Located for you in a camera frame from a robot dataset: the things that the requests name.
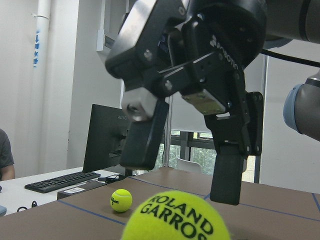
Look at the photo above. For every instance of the black box with label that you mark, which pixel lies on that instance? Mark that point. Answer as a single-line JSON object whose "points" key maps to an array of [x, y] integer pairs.
{"points": [[89, 185]]}

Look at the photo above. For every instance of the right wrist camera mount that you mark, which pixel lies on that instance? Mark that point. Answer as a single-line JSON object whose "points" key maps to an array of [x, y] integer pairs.
{"points": [[255, 103]]}

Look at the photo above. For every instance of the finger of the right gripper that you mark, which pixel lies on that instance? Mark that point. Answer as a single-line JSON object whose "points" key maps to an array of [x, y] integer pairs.
{"points": [[232, 143], [147, 114]]}

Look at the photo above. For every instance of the white chair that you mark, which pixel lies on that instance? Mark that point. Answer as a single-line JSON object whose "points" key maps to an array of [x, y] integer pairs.
{"points": [[188, 166]]}

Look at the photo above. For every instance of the black computer monitor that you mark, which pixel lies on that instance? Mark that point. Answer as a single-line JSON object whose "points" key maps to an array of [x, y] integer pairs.
{"points": [[107, 134]]}

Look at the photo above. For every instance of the black keyboard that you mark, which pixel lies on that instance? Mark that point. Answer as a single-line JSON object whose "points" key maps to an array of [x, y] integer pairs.
{"points": [[60, 182]]}

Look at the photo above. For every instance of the Wilson yellow tennis ball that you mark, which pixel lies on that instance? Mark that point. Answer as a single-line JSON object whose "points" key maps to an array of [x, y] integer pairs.
{"points": [[121, 200]]}

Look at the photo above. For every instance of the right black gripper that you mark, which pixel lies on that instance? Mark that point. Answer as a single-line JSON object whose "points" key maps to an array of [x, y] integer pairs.
{"points": [[199, 49]]}

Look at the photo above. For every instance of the Roland Garros yellow tennis ball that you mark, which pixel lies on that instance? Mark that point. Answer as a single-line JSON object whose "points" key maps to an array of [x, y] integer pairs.
{"points": [[175, 215]]}

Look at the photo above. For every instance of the seated person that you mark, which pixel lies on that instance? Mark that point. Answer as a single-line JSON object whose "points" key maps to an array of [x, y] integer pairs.
{"points": [[7, 169]]}

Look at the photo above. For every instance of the white wall pipe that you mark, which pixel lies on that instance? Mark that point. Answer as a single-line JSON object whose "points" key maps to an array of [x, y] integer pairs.
{"points": [[40, 51]]}

